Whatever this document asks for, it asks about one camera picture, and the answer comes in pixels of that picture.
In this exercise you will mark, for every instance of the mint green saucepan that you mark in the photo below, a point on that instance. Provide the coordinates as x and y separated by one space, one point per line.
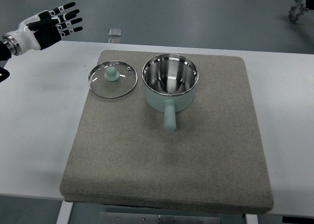
169 85

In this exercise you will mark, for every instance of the person's sneaker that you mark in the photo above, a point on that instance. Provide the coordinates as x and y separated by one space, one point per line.
299 8

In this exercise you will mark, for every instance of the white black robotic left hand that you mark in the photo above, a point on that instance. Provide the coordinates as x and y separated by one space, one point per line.
40 31

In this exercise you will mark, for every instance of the square metal floor plate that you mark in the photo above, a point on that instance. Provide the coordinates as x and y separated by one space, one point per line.
115 32

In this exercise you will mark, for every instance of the glass lid with green knob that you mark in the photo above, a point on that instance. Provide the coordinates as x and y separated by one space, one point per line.
112 79

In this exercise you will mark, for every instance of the grey metal base plate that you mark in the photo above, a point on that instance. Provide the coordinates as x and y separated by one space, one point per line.
129 218

